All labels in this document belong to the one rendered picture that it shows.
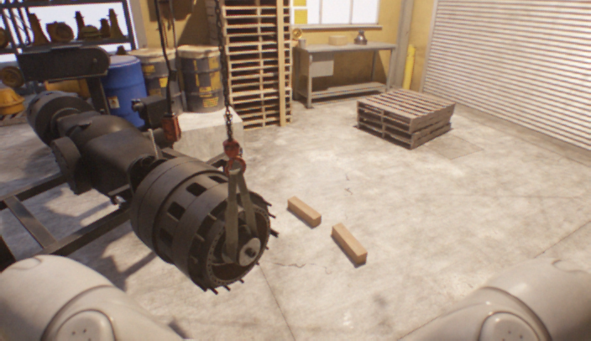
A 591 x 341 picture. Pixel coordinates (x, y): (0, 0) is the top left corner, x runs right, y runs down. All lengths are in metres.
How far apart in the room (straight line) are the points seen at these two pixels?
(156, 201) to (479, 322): 1.37
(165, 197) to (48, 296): 1.05
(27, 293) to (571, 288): 0.75
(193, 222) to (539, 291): 1.17
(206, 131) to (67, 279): 3.57
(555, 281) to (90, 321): 0.60
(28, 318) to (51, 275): 0.06
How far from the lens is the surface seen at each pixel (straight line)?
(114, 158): 2.11
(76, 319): 0.44
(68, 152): 2.46
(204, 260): 1.39
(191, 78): 4.41
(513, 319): 0.44
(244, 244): 1.41
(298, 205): 2.96
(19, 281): 0.58
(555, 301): 0.54
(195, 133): 4.01
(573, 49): 5.85
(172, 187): 1.52
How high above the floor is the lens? 1.89
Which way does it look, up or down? 28 degrees down
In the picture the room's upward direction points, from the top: straight up
